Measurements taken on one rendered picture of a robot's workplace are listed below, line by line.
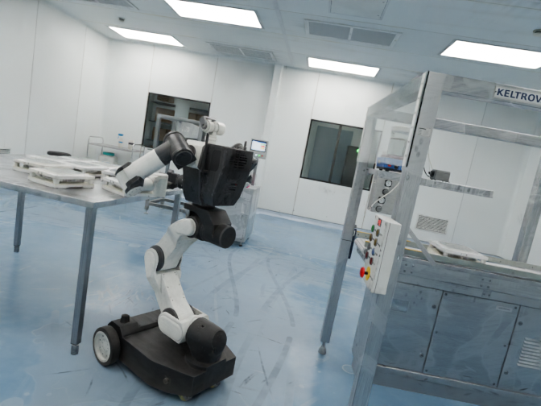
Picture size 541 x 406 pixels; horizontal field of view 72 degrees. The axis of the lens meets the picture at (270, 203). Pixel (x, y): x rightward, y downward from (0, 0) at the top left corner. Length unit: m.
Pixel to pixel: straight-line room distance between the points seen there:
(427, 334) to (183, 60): 6.86
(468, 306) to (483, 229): 5.65
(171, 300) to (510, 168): 7.02
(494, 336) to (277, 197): 5.50
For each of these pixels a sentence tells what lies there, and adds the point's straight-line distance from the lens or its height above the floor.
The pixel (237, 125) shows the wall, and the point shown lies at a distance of 7.60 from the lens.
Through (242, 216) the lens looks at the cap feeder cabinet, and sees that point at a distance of 4.71.
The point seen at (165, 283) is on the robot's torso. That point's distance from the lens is 2.16.
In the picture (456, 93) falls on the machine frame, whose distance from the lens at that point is 1.52.
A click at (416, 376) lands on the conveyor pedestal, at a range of 2.60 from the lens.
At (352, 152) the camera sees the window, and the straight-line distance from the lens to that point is 7.43.
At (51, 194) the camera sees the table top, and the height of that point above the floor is 0.85.
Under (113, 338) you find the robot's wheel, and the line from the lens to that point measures 2.21.
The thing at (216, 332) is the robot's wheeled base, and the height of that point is 0.35.
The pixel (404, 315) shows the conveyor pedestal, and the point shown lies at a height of 0.47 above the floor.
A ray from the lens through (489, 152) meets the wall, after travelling 8.02.
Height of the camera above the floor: 1.27
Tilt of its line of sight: 8 degrees down
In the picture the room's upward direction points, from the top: 10 degrees clockwise
